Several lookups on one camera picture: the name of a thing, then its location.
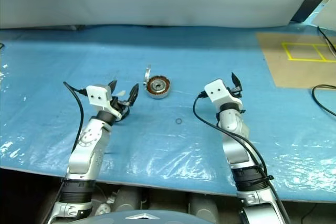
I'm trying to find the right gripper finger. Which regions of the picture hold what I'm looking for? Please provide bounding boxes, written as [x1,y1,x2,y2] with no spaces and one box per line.
[230,72,242,87]

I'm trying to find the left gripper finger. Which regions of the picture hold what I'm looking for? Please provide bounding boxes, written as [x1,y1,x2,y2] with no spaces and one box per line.
[127,83,140,107]
[108,79,118,97]

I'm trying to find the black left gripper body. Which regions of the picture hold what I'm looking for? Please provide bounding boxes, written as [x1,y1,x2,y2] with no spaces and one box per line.
[111,95,132,120]

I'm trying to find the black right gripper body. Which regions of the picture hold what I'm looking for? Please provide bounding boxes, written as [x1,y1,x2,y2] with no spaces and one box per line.
[227,83,244,99]

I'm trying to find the round silver metal part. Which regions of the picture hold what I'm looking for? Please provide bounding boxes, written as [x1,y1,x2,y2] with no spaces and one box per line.
[142,63,152,89]

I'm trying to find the motor stator with copper windings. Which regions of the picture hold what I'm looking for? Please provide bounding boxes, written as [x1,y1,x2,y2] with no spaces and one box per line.
[146,74,172,100]

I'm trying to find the brown cardboard sheet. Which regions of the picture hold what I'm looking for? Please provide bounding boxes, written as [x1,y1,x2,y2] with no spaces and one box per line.
[256,31,336,89]

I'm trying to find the yellow tape rectangle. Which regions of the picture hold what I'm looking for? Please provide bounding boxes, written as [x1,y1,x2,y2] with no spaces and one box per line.
[281,41,336,63]

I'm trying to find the blue plastic-covered table mat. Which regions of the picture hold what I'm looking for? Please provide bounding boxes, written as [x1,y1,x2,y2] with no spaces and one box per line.
[0,23,336,204]

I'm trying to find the grey rounded cylinder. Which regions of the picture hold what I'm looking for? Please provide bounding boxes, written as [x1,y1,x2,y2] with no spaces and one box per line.
[112,186,144,213]
[187,193,221,220]

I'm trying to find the white connector bundle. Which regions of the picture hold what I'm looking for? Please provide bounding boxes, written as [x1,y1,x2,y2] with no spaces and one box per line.
[94,194,117,216]

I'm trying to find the grey robot torso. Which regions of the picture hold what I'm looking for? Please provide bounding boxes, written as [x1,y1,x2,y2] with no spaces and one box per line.
[88,209,202,224]

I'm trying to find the white board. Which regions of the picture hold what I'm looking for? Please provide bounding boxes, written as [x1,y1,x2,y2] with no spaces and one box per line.
[312,0,336,29]

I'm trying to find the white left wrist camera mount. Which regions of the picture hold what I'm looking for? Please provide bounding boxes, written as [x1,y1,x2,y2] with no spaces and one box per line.
[86,84,123,120]

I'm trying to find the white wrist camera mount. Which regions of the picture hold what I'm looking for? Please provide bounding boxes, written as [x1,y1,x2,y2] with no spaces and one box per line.
[204,79,244,111]
[86,84,123,120]

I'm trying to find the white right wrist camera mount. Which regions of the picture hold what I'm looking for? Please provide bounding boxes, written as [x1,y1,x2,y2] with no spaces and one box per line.
[204,79,244,111]

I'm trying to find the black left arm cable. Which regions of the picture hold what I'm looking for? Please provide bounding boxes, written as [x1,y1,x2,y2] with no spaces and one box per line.
[54,81,87,209]

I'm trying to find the black looped cable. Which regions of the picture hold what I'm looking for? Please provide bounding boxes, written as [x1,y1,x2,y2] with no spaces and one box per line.
[311,84,336,118]

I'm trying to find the thin black cable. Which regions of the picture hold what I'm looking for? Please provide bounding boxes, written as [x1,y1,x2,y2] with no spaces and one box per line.
[317,25,336,58]

